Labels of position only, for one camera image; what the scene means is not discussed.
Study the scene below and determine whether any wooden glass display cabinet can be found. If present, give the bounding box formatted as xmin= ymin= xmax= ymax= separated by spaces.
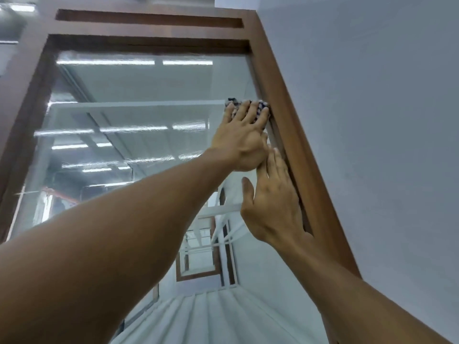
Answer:
xmin=0 ymin=5 xmax=363 ymax=344

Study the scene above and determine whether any person's right forearm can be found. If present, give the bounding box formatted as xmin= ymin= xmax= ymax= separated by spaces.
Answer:
xmin=276 ymin=232 xmax=452 ymax=344

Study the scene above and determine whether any person's right hand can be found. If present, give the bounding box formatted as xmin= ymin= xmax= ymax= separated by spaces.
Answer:
xmin=240 ymin=147 xmax=315 ymax=249

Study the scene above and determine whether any person's left forearm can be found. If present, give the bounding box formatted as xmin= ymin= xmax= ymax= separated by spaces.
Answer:
xmin=0 ymin=148 xmax=234 ymax=344

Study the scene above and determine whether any blue white checkered cloth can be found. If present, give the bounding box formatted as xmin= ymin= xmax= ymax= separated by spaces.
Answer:
xmin=225 ymin=97 xmax=270 ymax=122

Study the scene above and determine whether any person's left hand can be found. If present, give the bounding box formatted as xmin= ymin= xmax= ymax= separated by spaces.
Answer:
xmin=209 ymin=100 xmax=270 ymax=172

